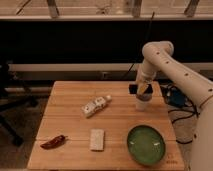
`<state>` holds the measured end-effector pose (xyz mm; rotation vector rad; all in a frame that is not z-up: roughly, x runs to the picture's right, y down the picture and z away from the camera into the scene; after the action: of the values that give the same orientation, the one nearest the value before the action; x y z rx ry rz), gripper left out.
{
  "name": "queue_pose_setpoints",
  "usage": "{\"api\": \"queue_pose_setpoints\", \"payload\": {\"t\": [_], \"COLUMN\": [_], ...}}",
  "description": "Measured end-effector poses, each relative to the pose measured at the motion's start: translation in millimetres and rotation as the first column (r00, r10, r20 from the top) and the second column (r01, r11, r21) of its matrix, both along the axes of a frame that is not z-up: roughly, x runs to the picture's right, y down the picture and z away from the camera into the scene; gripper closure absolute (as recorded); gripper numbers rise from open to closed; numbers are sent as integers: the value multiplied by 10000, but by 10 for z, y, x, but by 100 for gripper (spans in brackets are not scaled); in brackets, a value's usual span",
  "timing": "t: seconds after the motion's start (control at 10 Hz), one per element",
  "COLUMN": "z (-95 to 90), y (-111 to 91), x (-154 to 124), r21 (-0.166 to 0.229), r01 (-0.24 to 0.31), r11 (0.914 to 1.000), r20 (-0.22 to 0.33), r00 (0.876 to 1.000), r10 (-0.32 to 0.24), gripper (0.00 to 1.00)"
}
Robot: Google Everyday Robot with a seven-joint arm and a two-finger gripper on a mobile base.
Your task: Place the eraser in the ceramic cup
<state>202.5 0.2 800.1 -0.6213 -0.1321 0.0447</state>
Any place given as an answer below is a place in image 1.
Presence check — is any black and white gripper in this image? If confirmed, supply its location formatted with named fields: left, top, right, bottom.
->
left=129, top=83, right=153, bottom=100

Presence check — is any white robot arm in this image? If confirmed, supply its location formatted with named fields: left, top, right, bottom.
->
left=135, top=41, right=213, bottom=171

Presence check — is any white ceramic cup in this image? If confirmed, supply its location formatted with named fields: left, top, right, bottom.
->
left=135, top=98, right=148, bottom=111

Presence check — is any green ceramic bowl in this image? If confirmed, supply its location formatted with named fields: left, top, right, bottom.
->
left=127, top=125, right=166, bottom=166

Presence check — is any white rectangular eraser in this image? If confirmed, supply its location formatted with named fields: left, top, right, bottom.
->
left=90, top=129, right=105, bottom=151

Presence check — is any blue box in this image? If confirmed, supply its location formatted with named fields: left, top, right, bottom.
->
left=169, top=91, right=185, bottom=107

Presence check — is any white plastic bottle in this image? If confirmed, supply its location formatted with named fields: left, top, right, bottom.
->
left=82, top=95, right=112, bottom=118

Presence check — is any red chili pepper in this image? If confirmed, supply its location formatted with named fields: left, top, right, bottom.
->
left=40, top=135, right=67, bottom=150

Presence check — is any black office chair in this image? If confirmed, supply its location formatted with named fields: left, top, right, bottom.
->
left=0, top=60, right=38, bottom=146

